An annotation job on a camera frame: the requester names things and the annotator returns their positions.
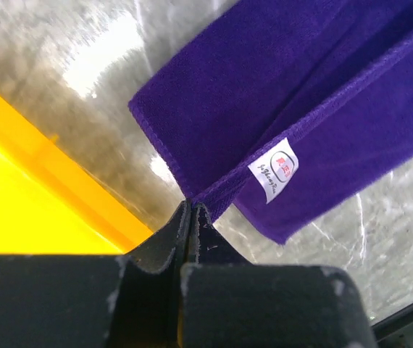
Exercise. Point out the purple towel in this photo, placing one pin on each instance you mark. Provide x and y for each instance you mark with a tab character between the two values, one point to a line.
285	108

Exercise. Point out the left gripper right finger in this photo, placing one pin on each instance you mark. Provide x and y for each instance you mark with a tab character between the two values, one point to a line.
239	304

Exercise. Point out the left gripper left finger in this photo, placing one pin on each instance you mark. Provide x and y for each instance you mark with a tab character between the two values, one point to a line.
102	300

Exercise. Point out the yellow plastic tray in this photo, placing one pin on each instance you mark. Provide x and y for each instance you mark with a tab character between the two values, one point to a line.
49	204

